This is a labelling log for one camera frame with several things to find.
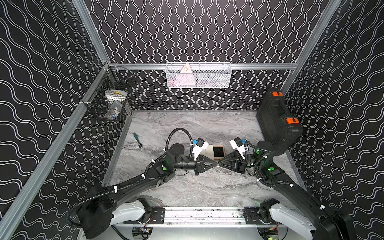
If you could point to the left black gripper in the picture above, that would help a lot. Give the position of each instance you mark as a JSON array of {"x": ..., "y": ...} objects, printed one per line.
[{"x": 196, "y": 165}]

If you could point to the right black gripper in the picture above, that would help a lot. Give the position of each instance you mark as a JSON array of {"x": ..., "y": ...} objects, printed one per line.
[{"x": 239, "y": 164}]

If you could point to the tan jewelry box drawer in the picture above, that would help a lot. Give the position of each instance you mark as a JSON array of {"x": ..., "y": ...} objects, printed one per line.
[{"x": 219, "y": 152}]

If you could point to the white jewelry box sleeve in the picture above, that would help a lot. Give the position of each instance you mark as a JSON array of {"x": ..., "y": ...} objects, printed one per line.
[{"x": 209, "y": 152}]

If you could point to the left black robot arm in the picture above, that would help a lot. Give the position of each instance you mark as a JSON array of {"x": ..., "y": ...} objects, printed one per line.
[{"x": 94, "y": 214}]

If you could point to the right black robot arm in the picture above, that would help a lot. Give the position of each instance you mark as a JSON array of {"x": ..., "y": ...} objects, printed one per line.
[{"x": 316, "y": 221}]

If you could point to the black plastic tool case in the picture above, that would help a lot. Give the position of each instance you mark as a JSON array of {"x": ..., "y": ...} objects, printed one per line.
[{"x": 279, "y": 126}]

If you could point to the pink triangular card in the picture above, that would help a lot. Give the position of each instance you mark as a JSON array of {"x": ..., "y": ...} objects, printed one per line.
[{"x": 186, "y": 77}]

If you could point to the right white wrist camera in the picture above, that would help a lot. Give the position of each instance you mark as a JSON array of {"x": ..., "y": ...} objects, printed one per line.
[{"x": 238, "y": 144}]

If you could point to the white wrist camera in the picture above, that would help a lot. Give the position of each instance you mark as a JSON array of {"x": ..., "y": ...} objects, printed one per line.
[
  {"x": 199, "y": 146},
  {"x": 238, "y": 144}
]

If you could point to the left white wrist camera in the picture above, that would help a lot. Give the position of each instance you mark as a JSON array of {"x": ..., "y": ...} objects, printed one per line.
[{"x": 199, "y": 146}]

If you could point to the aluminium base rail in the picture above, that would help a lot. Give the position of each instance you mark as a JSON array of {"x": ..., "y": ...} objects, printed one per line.
[{"x": 212, "y": 216}]

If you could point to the green handled screwdriver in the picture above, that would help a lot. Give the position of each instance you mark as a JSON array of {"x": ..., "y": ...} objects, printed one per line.
[{"x": 140, "y": 145}]

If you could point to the white wire wall basket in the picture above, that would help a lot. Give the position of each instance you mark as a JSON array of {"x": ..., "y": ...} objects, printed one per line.
[{"x": 212, "y": 75}]

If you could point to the black wire mesh basket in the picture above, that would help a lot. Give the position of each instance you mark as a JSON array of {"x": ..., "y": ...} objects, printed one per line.
[{"x": 116, "y": 78}]

